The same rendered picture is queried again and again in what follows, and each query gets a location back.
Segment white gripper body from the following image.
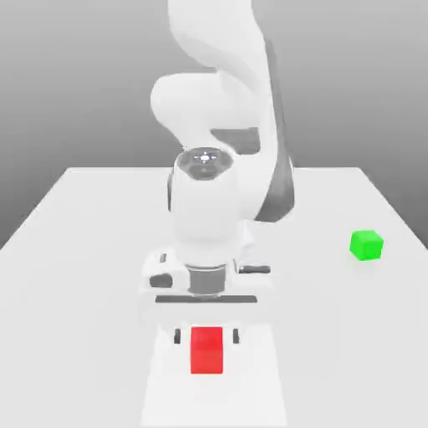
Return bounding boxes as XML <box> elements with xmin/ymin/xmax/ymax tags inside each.
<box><xmin>138</xmin><ymin>289</ymin><xmax>276</xmax><ymax>328</ymax></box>

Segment small red cube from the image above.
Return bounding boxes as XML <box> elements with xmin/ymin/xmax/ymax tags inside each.
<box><xmin>190</xmin><ymin>326</ymin><xmax>224</xmax><ymax>375</ymax></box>

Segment small green cube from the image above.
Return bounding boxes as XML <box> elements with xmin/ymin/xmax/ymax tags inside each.
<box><xmin>349</xmin><ymin>229</ymin><xmax>385</xmax><ymax>262</ymax></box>

